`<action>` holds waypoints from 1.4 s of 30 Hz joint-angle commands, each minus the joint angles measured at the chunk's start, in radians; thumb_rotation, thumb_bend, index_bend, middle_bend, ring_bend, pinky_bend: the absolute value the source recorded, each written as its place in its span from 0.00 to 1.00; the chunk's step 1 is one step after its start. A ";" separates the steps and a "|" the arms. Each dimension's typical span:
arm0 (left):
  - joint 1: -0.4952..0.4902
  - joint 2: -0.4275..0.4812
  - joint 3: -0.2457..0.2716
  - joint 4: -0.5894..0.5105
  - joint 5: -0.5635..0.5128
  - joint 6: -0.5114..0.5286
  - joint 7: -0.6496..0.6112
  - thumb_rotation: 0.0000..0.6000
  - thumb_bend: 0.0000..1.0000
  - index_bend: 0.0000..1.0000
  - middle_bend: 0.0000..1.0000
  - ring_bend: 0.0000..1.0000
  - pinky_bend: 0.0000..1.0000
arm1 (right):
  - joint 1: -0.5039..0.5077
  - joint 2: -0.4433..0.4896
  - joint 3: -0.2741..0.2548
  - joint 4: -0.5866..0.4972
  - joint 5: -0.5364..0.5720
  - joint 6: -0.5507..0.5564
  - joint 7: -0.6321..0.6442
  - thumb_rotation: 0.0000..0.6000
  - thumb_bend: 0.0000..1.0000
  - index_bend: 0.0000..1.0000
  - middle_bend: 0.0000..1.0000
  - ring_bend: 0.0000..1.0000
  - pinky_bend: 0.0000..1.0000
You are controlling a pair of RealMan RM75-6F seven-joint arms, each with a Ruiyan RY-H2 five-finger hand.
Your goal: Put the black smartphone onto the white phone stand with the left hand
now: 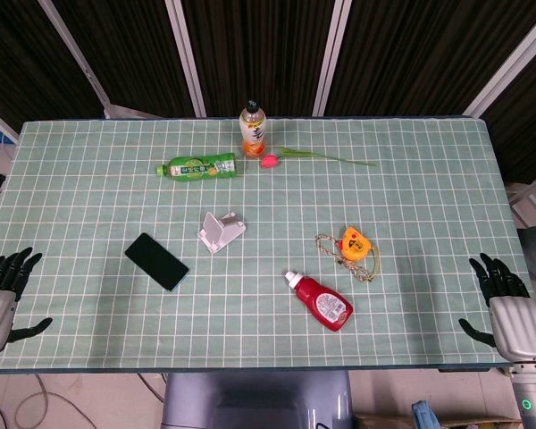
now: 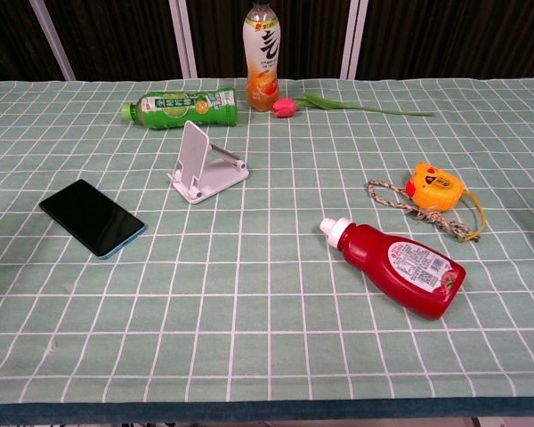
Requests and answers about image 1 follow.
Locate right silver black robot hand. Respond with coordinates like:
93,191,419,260
457,252,536,364

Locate black smartphone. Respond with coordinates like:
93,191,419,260
124,231,190,293

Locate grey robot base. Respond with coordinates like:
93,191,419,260
160,371,355,429

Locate white phone stand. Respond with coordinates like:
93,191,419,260
197,211,247,257

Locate blue cloth item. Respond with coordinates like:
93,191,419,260
411,400,441,429

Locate green checkered tablecloth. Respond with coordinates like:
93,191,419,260
0,116,536,374

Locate orange tape measure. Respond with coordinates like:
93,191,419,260
339,225,382,282

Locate red ketchup bottle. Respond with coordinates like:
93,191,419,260
284,270,355,334

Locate green tea bottle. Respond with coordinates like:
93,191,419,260
155,152,239,182

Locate pink artificial tulip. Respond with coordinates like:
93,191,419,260
259,146,378,170

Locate orange juice bottle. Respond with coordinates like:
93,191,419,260
239,100,269,158

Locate grey floor cables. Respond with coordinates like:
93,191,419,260
0,373,97,429

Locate white metal frame post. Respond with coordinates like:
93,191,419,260
462,17,536,118
504,168,536,224
164,0,207,118
311,0,353,118
38,0,162,120
0,101,21,145

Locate beige braided cord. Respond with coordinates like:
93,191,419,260
314,233,376,283

